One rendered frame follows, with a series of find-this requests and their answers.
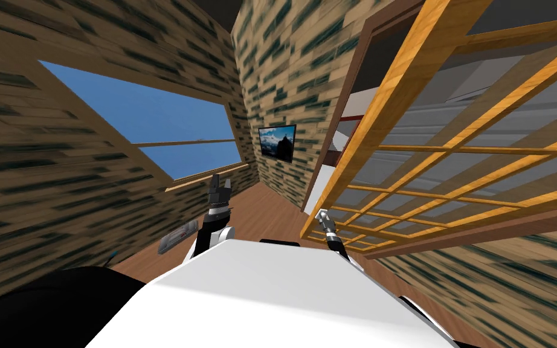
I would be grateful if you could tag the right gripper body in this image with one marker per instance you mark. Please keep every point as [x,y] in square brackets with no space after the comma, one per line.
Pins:
[327,224]

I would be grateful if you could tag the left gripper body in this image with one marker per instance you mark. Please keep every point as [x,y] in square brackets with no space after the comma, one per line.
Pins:
[219,197]

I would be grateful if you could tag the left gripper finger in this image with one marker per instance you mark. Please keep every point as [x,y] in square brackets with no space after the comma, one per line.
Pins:
[215,181]
[227,185]

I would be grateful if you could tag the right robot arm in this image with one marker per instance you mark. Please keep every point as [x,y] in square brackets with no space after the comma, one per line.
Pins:
[339,248]

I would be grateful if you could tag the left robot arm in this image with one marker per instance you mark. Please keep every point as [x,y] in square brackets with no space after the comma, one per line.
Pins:
[41,314]

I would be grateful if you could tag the framed mountain picture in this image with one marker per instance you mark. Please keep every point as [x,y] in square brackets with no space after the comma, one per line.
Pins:
[277,142]

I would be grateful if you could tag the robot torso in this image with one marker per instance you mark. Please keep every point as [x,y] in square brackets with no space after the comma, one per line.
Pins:
[269,295]

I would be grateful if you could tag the wooden lattice glass door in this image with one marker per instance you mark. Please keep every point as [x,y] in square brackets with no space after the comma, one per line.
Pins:
[418,63]

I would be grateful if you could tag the grey wall panel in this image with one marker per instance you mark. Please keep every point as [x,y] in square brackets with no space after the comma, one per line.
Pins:
[178,237]

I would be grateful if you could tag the window with wooden frame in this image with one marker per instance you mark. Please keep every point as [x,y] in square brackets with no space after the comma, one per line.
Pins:
[153,121]

